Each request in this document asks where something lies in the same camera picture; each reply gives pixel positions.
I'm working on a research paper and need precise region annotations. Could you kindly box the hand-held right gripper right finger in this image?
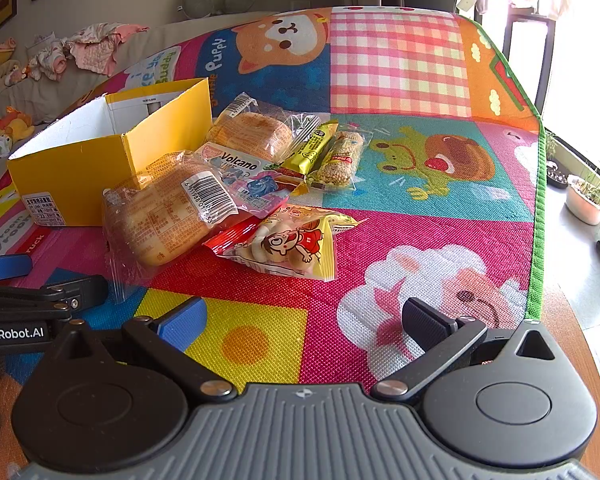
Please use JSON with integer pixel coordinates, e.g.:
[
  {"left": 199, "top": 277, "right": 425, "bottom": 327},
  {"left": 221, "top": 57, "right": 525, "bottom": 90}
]
[{"left": 371, "top": 297, "right": 561, "bottom": 403}]

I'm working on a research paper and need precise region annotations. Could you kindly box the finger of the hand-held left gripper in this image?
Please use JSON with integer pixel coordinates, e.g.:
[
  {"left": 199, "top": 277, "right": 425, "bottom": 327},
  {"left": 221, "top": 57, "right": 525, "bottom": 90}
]
[
  {"left": 0, "top": 275, "right": 109, "bottom": 314},
  {"left": 0, "top": 254, "right": 34, "bottom": 284}
]

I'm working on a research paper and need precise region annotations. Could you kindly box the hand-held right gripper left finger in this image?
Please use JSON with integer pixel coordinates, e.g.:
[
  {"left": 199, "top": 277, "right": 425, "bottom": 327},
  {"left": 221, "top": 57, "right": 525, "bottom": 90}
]
[{"left": 55, "top": 296, "right": 236, "bottom": 401}]

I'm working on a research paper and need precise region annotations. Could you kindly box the red snack packet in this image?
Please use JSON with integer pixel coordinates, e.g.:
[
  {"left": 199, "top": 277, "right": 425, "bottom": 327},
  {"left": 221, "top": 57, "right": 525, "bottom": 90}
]
[{"left": 202, "top": 222, "right": 266, "bottom": 259}]

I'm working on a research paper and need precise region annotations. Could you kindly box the large packaged bread bun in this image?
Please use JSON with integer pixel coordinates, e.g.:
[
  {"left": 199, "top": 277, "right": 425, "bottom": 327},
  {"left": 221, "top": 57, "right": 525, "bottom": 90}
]
[{"left": 102, "top": 152, "right": 241, "bottom": 302}]

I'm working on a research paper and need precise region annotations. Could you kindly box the yellow cardboard box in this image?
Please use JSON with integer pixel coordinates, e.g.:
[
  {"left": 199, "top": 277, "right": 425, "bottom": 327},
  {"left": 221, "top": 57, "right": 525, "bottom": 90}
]
[{"left": 6, "top": 77, "right": 213, "bottom": 228}]

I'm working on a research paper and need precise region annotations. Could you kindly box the yellow cartoon snack packet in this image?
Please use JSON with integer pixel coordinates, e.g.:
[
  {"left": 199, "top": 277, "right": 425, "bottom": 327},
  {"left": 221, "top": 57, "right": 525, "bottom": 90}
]
[{"left": 230, "top": 207, "right": 368, "bottom": 281}]

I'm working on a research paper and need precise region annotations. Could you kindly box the pink and white snack packet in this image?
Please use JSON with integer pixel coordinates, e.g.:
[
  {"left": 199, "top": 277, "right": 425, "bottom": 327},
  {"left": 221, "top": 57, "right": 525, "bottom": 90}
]
[{"left": 195, "top": 142, "right": 306, "bottom": 218}]

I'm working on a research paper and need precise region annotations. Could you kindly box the clear packaged grain bar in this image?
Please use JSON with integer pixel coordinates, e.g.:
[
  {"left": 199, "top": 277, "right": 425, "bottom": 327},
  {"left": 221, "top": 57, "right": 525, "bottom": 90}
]
[{"left": 305, "top": 127, "right": 368, "bottom": 193}]

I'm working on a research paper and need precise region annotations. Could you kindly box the small packaged bread bun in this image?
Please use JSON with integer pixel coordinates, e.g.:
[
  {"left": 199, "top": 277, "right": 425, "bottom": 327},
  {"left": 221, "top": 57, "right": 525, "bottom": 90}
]
[{"left": 205, "top": 92, "right": 321, "bottom": 163}]

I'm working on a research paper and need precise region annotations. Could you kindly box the yellow-green snack bar packet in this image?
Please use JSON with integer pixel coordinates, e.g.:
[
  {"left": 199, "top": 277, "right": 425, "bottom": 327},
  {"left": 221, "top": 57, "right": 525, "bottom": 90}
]
[{"left": 280, "top": 120, "right": 341, "bottom": 196}]

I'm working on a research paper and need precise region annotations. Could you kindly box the orange plush toy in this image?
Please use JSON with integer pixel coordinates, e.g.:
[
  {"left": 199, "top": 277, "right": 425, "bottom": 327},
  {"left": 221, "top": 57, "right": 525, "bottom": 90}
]
[{"left": 0, "top": 106, "right": 35, "bottom": 146}]

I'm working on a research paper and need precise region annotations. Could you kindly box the pile of pink clothes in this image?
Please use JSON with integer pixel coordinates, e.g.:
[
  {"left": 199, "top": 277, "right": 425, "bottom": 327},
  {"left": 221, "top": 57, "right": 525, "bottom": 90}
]
[{"left": 27, "top": 22, "right": 148, "bottom": 80}]

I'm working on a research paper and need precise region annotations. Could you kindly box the colourful cartoon play mat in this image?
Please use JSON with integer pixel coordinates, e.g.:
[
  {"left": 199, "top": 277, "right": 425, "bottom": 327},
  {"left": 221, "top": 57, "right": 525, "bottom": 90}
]
[{"left": 0, "top": 5, "right": 547, "bottom": 396}]

